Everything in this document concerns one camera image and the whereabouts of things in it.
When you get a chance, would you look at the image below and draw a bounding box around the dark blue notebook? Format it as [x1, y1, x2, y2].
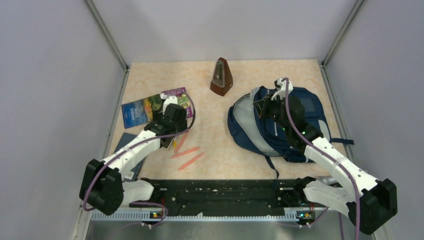
[113, 132, 145, 182]

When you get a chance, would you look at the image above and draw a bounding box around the middle orange pen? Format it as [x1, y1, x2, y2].
[171, 147, 200, 159]

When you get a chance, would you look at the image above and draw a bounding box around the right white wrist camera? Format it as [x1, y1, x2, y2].
[271, 77, 294, 101]

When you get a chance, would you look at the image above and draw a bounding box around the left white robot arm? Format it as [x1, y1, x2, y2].
[79, 103, 189, 216]

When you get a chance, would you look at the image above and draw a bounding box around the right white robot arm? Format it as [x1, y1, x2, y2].
[253, 96, 398, 235]

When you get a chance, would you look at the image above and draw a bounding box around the blue Animal Farm book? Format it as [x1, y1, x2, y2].
[121, 94, 163, 129]

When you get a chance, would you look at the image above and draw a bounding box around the purple green picture book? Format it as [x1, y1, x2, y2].
[160, 87, 194, 118]

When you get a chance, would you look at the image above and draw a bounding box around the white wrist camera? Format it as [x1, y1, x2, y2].
[271, 77, 294, 101]
[159, 93, 178, 113]

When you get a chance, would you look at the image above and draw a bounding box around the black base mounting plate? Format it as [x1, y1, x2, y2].
[147, 179, 313, 217]

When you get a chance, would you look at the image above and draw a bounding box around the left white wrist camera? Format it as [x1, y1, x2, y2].
[159, 93, 178, 113]

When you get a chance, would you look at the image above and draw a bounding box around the brown wooden metronome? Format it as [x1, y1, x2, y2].
[210, 57, 234, 97]

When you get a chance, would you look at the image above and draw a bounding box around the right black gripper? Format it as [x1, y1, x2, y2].
[253, 91, 291, 132]

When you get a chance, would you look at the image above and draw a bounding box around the aluminium frame rail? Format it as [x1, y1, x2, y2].
[71, 187, 392, 240]

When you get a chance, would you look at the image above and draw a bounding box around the dark brown paperback book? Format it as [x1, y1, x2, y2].
[160, 137, 175, 150]

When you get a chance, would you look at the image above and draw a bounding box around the navy blue backpack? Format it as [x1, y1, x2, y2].
[227, 86, 354, 170]

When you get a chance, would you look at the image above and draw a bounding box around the lower orange pen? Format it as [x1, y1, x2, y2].
[178, 152, 205, 171]

